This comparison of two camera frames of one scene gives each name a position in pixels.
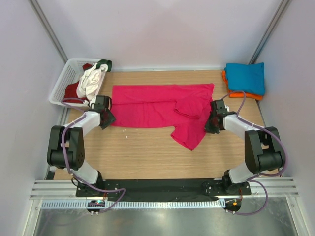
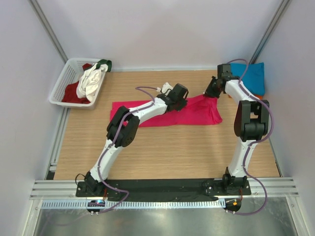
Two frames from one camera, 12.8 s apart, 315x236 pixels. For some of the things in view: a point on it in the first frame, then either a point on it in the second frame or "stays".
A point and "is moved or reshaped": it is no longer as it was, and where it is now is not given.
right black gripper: x=208 y=129 -> x=208 y=92
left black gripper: x=111 y=119 -> x=182 y=104
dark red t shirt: x=70 y=90 stays
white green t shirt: x=91 y=79 stays
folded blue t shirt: x=248 y=78 stays
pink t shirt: x=184 y=106 is moved or reshaped
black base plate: x=192 y=189 stays
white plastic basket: x=72 y=73 stays
